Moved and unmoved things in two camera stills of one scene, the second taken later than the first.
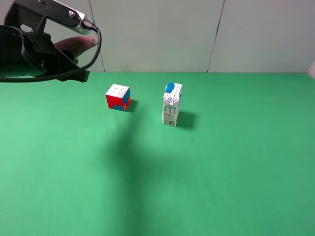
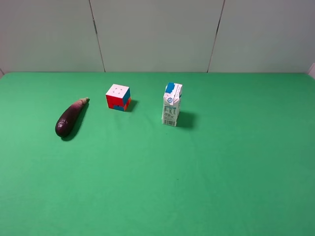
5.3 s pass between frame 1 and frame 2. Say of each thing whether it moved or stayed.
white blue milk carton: stayed
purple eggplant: moved
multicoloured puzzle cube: stayed
